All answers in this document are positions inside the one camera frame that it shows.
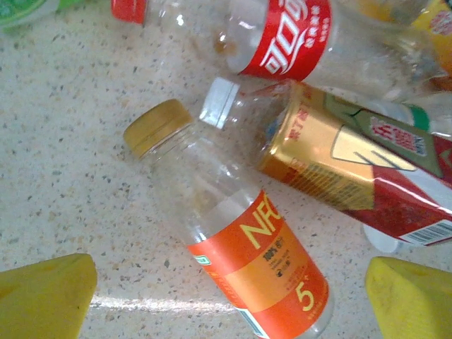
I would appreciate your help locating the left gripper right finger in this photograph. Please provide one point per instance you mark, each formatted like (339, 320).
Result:
(413, 303)

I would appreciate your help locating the green collar clear bottle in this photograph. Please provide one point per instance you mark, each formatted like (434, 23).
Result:
(420, 116)

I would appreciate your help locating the green label plastic bottle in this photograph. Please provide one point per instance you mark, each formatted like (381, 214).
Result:
(21, 10)

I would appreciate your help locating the orange yellow label juice bottle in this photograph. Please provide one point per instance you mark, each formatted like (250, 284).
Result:
(439, 31)

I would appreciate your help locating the red gold tea bottle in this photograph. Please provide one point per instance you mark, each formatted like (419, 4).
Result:
(335, 166)

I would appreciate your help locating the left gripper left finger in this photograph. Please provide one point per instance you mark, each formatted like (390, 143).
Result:
(42, 300)

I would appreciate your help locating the red label cola bottle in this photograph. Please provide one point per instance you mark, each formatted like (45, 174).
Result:
(293, 39)

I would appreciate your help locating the gold cap orange juice bottle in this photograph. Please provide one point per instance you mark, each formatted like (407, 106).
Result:
(261, 265)

